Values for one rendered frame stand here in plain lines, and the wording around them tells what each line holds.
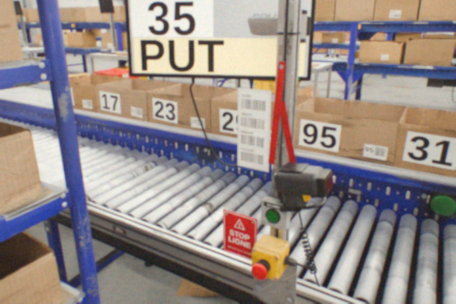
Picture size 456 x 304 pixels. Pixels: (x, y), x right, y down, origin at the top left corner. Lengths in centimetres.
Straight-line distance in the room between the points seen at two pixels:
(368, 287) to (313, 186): 37
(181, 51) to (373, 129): 77
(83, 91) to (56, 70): 167
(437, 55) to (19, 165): 535
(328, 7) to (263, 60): 519
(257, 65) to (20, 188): 58
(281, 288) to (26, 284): 61
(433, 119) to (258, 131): 97
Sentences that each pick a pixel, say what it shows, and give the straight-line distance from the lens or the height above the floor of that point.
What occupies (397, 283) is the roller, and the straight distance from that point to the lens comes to 107.
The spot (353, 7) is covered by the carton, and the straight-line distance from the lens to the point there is 597.
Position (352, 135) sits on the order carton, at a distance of 140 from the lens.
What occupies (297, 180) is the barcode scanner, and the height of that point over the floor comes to 107.
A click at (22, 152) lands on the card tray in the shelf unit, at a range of 60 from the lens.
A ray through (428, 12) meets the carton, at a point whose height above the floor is 149.
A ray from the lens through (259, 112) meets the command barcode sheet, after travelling 81.
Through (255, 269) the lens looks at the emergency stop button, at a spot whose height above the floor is 85.
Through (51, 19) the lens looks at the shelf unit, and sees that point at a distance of 56.
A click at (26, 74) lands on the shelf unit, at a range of 54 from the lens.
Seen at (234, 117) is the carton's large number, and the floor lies 98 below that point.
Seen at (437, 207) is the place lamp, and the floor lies 80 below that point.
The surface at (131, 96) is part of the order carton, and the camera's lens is 194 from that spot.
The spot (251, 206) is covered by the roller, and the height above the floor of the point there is 74.
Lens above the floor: 139
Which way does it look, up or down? 18 degrees down
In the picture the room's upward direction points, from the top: straight up
